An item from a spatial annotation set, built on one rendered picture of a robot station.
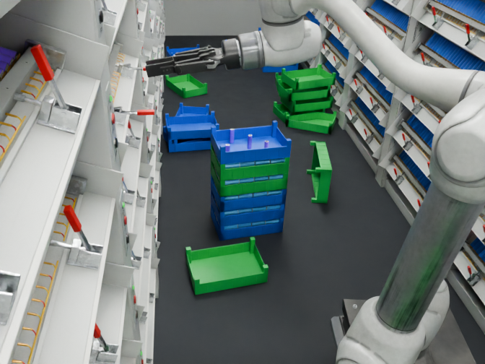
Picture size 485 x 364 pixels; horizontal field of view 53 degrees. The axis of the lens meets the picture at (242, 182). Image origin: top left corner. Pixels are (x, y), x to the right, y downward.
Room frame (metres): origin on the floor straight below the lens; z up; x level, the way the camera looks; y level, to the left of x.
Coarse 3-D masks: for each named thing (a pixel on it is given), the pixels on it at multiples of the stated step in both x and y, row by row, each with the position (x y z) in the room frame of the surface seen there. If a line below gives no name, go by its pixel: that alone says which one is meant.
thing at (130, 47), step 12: (120, 36) 1.32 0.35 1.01; (120, 48) 1.31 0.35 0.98; (132, 48) 1.33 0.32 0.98; (120, 60) 1.26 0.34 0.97; (132, 60) 1.30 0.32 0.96; (120, 84) 1.10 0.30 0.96; (132, 84) 1.13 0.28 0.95; (120, 96) 1.03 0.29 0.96; (132, 96) 1.06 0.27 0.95; (120, 132) 0.86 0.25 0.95; (120, 144) 0.74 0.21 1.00; (120, 156) 0.74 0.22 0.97
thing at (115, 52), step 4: (116, 48) 1.27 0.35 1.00; (112, 52) 1.23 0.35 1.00; (116, 52) 1.24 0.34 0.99; (112, 56) 1.20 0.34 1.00; (116, 56) 1.21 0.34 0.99; (120, 56) 1.26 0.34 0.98; (124, 56) 1.28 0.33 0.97; (112, 60) 1.18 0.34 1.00; (116, 60) 1.19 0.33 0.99; (108, 64) 1.14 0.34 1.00; (112, 64) 1.15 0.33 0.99; (112, 68) 1.12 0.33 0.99; (112, 72) 1.10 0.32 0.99; (116, 72) 1.14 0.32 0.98; (116, 76) 1.12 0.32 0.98; (112, 80) 1.08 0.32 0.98; (112, 84) 1.06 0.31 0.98; (112, 88) 1.04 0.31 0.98; (116, 88) 1.05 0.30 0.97
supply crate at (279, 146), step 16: (240, 128) 1.93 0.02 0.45; (256, 128) 1.94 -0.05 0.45; (272, 128) 1.96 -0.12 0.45; (224, 144) 1.86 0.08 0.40; (240, 144) 1.87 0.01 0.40; (256, 144) 1.87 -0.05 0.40; (272, 144) 1.88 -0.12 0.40; (288, 144) 1.78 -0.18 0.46; (224, 160) 1.70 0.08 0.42; (240, 160) 1.72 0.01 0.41; (256, 160) 1.74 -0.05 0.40
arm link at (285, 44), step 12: (264, 24) 1.20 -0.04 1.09; (276, 24) 1.17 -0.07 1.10; (288, 24) 1.17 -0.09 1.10; (300, 24) 1.19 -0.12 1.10; (312, 24) 1.23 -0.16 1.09; (264, 36) 1.20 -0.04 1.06; (276, 36) 1.18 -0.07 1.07; (288, 36) 1.18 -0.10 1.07; (300, 36) 1.19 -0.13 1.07; (312, 36) 1.20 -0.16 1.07; (264, 48) 1.18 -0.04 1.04; (276, 48) 1.18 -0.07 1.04; (288, 48) 1.18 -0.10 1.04; (300, 48) 1.19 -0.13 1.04; (312, 48) 1.20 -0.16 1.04; (264, 60) 1.18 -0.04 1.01; (276, 60) 1.18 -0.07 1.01; (288, 60) 1.19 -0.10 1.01; (300, 60) 1.20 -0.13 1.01
